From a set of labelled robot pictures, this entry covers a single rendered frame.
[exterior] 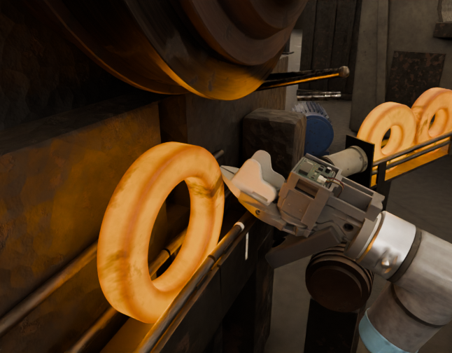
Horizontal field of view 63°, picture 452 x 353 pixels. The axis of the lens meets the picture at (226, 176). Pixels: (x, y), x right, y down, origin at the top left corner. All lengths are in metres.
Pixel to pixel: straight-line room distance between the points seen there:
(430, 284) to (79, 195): 0.39
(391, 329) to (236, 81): 0.37
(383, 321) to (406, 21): 2.68
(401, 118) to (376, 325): 0.47
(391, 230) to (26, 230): 0.38
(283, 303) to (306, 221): 0.97
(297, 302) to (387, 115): 0.82
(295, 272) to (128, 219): 1.28
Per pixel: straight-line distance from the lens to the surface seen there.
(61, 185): 0.35
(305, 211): 0.47
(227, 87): 0.37
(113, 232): 0.33
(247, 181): 0.49
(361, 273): 0.76
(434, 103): 0.96
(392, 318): 0.54
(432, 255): 0.48
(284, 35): 0.47
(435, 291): 0.49
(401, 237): 0.47
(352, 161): 0.79
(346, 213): 0.47
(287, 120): 0.63
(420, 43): 3.06
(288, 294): 1.46
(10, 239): 0.33
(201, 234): 0.45
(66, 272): 0.37
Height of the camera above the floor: 0.97
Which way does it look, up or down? 25 degrees down
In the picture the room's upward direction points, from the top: straight up
